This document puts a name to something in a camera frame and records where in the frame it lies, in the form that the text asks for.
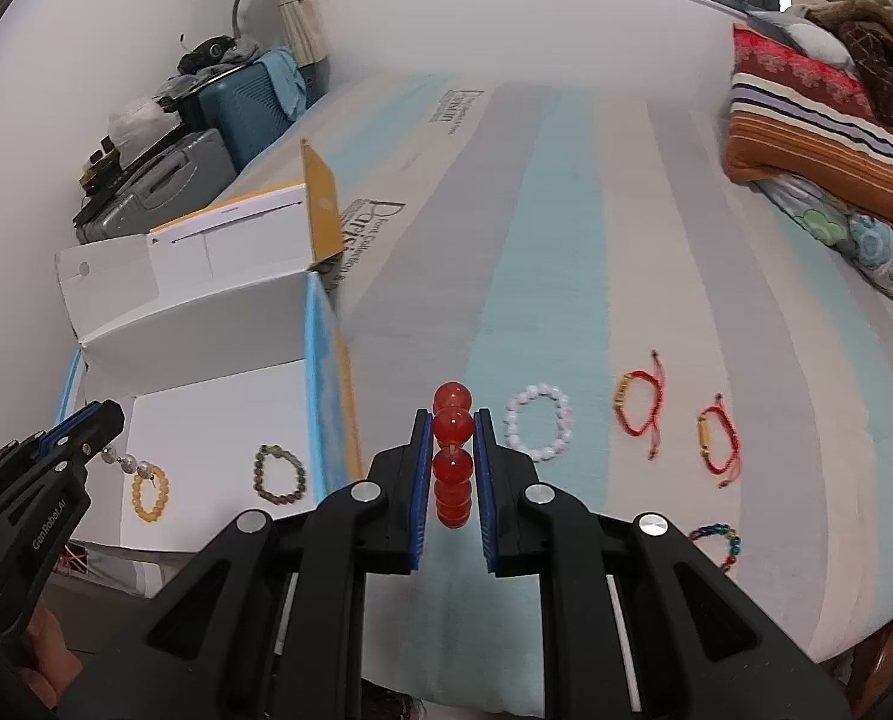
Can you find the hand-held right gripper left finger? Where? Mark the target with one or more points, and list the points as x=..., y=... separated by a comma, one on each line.
x=419, y=495

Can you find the beige curtain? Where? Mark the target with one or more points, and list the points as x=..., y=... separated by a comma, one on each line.
x=300, y=15

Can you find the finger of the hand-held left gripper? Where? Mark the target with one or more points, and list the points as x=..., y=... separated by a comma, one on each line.
x=105, y=420
x=19, y=457

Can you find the striped folded blanket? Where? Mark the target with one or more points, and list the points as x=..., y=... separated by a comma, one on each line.
x=814, y=127

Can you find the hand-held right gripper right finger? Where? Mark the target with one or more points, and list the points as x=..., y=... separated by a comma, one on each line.
x=484, y=495

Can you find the teal suitcase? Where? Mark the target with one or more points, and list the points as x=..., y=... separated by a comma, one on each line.
x=236, y=112

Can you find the grey suitcase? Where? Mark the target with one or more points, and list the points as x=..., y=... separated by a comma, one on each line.
x=161, y=187

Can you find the black bag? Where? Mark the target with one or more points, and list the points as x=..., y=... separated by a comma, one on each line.
x=206, y=52

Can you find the small dark gadget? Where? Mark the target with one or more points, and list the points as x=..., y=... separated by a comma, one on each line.
x=101, y=161

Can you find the striped bedsheet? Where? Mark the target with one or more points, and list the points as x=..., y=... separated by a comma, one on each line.
x=566, y=240

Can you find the person's left hand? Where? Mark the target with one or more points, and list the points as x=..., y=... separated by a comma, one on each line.
x=49, y=652

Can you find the brown blanket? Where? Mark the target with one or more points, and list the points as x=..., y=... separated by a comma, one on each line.
x=874, y=45

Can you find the floral quilt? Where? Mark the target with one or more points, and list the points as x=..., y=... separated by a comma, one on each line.
x=851, y=232

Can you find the white plastic bag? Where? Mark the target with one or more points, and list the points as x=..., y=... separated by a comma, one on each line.
x=139, y=124

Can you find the light blue cloth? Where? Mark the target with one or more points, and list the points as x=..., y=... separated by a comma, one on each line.
x=281, y=82

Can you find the grey pillow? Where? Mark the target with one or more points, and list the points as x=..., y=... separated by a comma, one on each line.
x=806, y=34

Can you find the blue yellow cardboard box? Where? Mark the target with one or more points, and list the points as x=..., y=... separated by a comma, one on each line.
x=214, y=315

